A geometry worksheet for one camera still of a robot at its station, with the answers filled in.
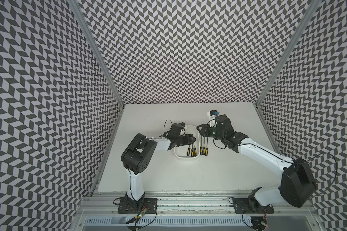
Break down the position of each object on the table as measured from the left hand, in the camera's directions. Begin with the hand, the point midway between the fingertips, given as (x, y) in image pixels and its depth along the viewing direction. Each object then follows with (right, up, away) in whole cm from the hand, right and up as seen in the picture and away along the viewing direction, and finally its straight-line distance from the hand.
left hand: (192, 140), depth 95 cm
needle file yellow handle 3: (+1, -7, -4) cm, 8 cm away
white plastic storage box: (-8, -7, -4) cm, 11 cm away
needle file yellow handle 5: (+9, -5, -1) cm, 10 cm away
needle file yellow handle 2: (0, -7, -5) cm, 9 cm away
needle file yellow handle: (-3, -6, -4) cm, 8 cm away
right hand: (+3, +9, -13) cm, 16 cm away
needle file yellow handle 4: (+6, -6, -4) cm, 9 cm away
